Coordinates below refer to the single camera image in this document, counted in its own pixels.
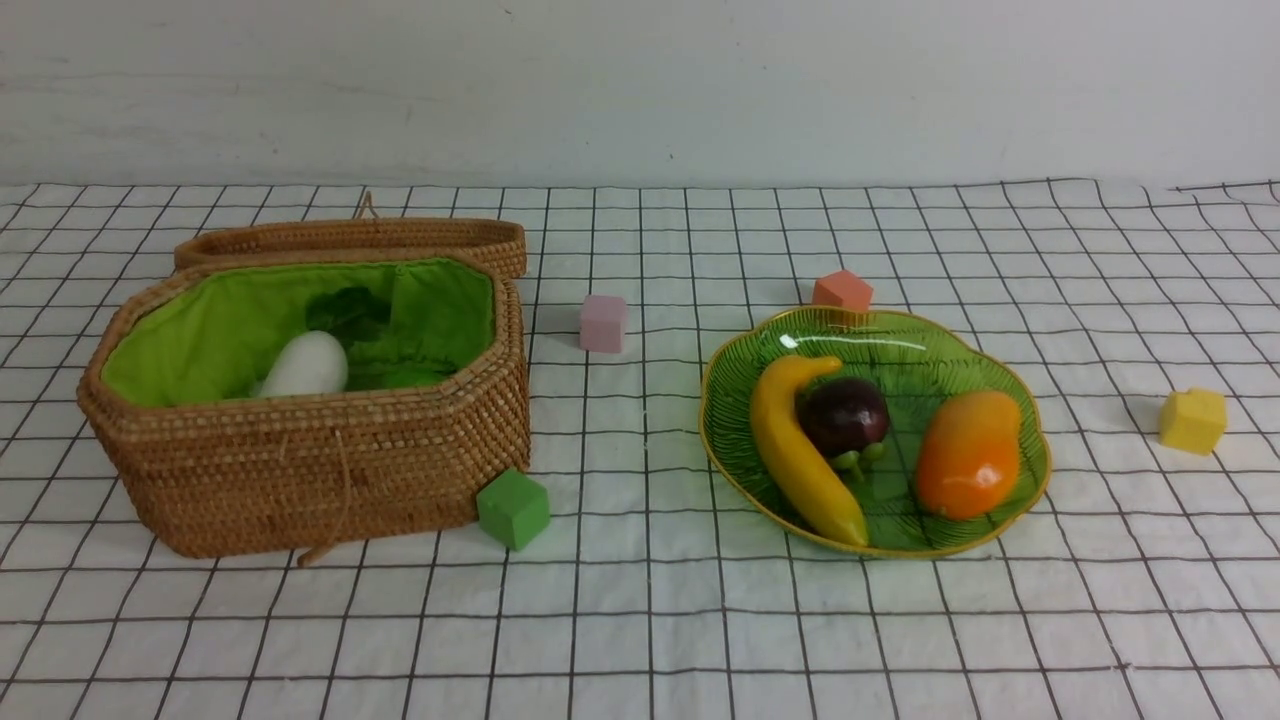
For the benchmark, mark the woven rattan basket lid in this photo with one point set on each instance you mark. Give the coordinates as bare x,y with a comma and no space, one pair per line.
496,245

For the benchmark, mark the orange foam cube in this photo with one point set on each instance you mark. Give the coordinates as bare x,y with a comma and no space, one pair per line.
843,289

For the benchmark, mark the pink foam cube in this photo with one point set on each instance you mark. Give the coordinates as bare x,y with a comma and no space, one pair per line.
603,323

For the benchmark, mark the white grid tablecloth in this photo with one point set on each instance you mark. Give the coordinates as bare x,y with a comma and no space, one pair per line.
1143,585

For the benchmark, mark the purple toy mangosteen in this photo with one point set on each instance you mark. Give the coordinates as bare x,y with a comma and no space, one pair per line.
848,421

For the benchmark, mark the woven rattan basket green lining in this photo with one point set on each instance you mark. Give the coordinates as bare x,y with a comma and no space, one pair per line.
214,471

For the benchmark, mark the green toy cucumber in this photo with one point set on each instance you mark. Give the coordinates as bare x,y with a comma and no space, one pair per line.
372,368

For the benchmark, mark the yellow foam cube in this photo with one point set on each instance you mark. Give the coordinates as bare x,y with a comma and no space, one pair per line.
1193,420

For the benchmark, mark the yellow toy banana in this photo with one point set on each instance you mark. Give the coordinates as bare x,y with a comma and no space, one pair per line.
804,476

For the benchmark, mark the white toy radish with leaves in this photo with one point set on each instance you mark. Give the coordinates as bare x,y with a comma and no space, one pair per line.
316,361

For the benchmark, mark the green foam cube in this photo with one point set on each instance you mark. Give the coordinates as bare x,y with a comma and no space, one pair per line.
513,509

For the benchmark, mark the green glass leaf plate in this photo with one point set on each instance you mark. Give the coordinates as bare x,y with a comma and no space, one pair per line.
916,364

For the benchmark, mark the orange toy mango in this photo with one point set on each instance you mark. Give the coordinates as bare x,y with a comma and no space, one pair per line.
969,460

